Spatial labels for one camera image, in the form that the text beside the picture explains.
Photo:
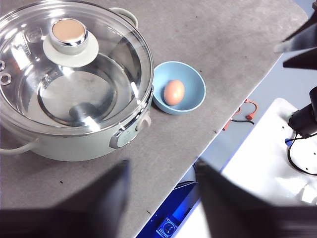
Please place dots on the brown egg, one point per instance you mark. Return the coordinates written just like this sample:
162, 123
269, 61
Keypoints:
174, 92

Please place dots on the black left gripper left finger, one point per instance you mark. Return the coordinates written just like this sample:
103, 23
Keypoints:
74, 213

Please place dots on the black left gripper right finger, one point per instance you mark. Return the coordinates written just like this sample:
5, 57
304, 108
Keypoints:
247, 218

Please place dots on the blue lit electronics box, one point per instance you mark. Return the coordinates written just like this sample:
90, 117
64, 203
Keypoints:
173, 210

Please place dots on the pale green electric steamer pot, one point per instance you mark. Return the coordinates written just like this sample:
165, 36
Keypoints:
74, 148

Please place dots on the glass lid with green knob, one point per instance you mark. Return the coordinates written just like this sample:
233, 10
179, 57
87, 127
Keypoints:
116, 39

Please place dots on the blue ribbed bowl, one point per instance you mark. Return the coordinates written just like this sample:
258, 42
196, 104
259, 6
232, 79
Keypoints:
193, 81

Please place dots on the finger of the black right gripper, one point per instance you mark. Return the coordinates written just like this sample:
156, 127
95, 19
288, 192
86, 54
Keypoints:
304, 39
304, 62

